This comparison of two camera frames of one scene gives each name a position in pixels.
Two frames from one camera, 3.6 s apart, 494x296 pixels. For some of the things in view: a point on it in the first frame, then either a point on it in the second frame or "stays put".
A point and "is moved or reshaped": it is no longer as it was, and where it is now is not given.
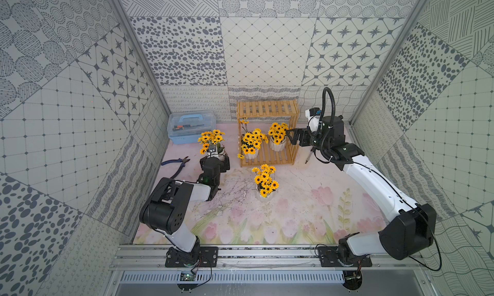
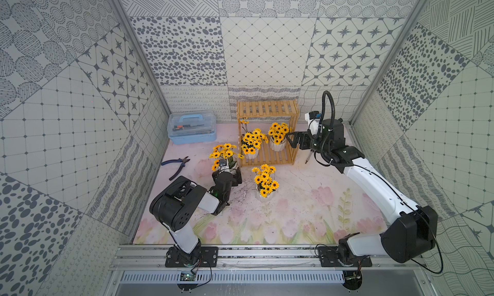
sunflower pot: x=211 y=141 is moved or reshaped
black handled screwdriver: x=309 y=156 stays put
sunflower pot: x=265 y=183 stays put
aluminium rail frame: x=252 y=259 stays put
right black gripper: x=304 y=132 stays put
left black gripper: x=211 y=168 -> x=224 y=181
